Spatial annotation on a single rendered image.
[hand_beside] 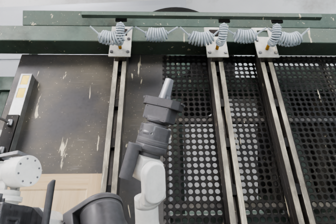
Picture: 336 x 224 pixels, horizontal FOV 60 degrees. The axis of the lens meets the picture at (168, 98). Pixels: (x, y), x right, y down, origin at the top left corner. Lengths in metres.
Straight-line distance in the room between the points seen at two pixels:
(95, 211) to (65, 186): 0.58
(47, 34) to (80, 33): 0.16
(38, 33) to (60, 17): 0.55
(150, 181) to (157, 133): 0.12
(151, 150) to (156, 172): 0.06
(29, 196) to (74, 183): 0.17
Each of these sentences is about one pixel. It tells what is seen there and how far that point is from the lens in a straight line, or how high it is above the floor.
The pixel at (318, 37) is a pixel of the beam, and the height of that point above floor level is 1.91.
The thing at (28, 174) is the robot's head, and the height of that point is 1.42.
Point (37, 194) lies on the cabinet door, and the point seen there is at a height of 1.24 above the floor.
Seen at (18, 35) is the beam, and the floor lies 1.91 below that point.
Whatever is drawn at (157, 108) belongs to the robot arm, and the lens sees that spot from 0.79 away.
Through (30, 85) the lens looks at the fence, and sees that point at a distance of 1.46.
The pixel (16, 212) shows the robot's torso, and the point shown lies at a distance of 0.57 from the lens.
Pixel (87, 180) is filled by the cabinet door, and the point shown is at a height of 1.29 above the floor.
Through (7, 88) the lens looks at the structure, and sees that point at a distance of 1.58.
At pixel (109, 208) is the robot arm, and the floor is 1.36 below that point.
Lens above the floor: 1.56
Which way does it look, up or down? 2 degrees up
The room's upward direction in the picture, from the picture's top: straight up
